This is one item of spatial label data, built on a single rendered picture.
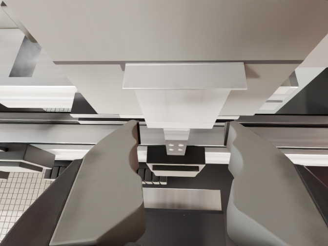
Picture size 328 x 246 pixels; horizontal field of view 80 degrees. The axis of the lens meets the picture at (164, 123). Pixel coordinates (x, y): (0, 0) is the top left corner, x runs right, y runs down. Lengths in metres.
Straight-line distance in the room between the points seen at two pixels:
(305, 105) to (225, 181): 0.36
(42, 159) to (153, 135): 0.27
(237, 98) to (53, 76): 0.22
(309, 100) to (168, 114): 0.58
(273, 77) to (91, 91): 0.16
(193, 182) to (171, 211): 0.52
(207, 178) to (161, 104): 0.56
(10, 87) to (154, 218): 0.23
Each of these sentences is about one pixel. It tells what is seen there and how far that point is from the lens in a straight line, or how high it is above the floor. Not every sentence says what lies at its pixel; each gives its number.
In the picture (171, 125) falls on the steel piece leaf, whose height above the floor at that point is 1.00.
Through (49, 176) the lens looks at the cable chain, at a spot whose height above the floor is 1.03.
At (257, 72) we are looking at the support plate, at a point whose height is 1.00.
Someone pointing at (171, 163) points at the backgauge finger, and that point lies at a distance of 0.40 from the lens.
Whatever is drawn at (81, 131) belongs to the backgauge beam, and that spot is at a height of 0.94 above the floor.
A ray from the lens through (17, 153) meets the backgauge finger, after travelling 0.52.
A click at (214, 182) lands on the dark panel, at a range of 0.74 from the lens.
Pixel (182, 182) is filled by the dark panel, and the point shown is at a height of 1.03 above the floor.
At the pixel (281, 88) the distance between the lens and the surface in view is 0.26.
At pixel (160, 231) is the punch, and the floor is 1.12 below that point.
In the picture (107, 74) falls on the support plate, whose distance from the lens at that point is 0.17.
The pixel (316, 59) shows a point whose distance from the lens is 0.41.
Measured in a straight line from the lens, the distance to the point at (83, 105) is 0.26.
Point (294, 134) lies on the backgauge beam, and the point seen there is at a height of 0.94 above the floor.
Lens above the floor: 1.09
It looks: 22 degrees down
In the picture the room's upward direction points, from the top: 178 degrees counter-clockwise
